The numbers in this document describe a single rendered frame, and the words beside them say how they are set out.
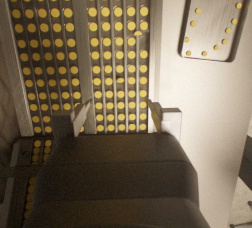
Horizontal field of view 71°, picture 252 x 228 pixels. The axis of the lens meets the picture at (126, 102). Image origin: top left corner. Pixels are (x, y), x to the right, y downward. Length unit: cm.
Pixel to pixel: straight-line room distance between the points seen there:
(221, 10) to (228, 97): 20
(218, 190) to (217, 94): 30
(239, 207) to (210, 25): 187
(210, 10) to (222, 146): 34
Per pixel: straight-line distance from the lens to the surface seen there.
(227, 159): 58
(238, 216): 222
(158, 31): 27
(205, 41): 45
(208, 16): 45
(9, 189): 34
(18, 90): 30
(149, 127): 29
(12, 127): 35
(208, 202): 66
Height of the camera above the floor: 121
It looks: 72 degrees down
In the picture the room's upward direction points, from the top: 176 degrees clockwise
